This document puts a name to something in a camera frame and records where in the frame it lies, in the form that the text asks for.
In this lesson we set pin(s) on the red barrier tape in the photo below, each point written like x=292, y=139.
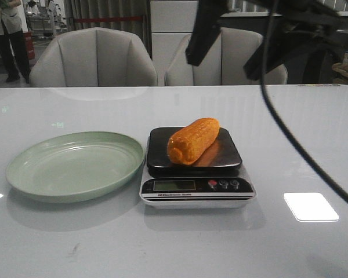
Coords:
x=109, y=19

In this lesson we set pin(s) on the white drawer cabinet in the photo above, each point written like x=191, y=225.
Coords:
x=170, y=22

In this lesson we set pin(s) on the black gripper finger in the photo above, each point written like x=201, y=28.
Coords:
x=206, y=29

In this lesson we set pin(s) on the black digital kitchen scale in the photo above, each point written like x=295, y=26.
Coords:
x=217, y=179

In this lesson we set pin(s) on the orange corn cob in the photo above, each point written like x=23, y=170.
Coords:
x=188, y=144

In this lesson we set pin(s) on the light green plate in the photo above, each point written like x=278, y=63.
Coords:
x=75, y=167

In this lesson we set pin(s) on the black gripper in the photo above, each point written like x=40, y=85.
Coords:
x=315, y=22

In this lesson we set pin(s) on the person in white coat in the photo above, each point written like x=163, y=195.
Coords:
x=13, y=50

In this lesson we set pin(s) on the red trash bin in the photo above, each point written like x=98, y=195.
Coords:
x=29, y=45

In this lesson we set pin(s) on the dark grey sideboard counter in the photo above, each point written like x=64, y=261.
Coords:
x=315, y=67

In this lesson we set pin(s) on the grey upholstered chair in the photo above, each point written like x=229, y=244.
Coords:
x=94, y=57
x=223, y=64

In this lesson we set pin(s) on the right grey upholstered chair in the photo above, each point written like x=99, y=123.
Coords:
x=223, y=64

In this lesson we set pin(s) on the left grey upholstered chair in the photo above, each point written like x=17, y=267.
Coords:
x=94, y=57

